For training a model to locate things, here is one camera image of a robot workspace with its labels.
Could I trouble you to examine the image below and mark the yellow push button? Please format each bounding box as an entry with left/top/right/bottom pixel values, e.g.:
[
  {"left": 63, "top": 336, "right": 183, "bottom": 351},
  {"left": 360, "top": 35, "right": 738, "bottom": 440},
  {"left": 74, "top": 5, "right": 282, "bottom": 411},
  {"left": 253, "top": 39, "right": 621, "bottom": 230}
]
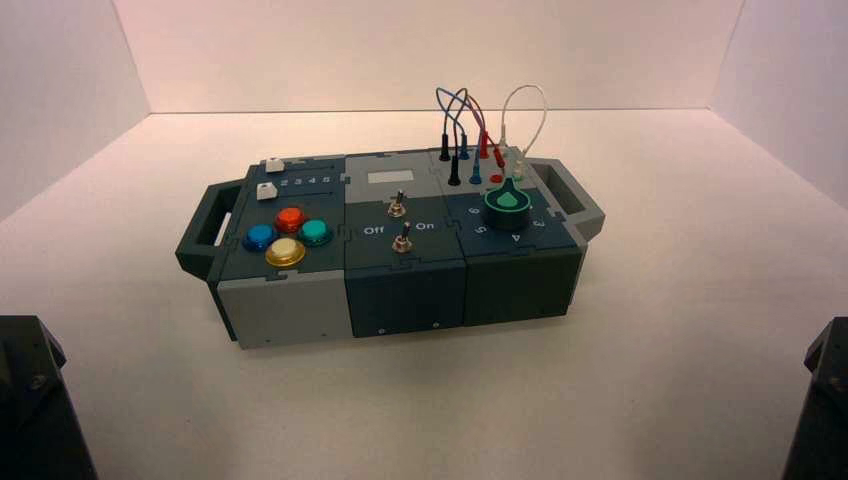
[{"left": 265, "top": 238, "right": 307, "bottom": 269}]

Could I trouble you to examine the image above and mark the black jumper wire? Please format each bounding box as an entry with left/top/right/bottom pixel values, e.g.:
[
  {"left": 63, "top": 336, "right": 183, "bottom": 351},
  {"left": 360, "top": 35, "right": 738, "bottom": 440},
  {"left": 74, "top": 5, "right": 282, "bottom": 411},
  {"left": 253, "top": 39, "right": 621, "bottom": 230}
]
[{"left": 438, "top": 87, "right": 470, "bottom": 187}]

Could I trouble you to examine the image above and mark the blue push button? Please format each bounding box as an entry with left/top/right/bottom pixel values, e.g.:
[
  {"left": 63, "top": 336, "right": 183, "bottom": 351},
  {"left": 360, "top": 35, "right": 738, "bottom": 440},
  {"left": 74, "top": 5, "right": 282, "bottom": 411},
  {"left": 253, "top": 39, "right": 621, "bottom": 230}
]
[{"left": 242, "top": 223, "right": 280, "bottom": 253}]

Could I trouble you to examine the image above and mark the red push button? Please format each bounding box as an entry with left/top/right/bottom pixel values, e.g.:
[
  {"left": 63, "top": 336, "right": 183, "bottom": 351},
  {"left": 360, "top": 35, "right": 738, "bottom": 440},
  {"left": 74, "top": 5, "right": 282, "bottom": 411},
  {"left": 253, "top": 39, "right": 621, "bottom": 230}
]
[{"left": 274, "top": 206, "right": 307, "bottom": 234}]

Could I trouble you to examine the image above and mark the red jumper wire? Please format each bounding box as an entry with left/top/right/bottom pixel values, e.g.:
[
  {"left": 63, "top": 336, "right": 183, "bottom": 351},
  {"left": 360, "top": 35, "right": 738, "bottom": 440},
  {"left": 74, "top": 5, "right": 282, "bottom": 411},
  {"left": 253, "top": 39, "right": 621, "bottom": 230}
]
[{"left": 466, "top": 93, "right": 507, "bottom": 170}]

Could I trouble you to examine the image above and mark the teal push button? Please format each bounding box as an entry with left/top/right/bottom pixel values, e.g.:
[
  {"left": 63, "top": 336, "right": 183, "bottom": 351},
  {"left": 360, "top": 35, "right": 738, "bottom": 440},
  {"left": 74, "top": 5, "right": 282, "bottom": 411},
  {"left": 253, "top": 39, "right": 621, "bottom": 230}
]
[{"left": 297, "top": 219, "right": 334, "bottom": 248}]

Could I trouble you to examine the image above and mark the black green rotary knob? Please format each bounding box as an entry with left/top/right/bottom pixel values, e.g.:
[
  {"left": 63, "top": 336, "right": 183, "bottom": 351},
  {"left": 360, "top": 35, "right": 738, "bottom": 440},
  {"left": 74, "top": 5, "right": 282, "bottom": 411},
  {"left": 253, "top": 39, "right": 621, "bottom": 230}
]
[{"left": 482, "top": 176, "right": 533, "bottom": 232}]

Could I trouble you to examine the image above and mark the white jumper wire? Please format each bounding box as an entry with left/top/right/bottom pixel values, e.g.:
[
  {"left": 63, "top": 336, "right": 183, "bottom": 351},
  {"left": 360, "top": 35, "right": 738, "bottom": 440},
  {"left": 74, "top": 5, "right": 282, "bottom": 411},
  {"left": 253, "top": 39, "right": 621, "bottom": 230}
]
[{"left": 500, "top": 84, "right": 549, "bottom": 182}]

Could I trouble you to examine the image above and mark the grey and blue task box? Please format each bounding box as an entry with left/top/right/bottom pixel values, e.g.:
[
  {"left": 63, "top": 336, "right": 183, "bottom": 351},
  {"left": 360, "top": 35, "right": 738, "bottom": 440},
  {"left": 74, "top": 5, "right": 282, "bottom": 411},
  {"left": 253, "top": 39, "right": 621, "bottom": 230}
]
[{"left": 174, "top": 144, "right": 606, "bottom": 350}]

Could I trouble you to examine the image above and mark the blue jumper wire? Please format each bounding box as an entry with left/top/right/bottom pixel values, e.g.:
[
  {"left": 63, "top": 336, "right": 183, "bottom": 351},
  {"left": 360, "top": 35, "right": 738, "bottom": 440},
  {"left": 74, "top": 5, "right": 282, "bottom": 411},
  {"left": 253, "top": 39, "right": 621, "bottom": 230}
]
[{"left": 435, "top": 86, "right": 490, "bottom": 186}]

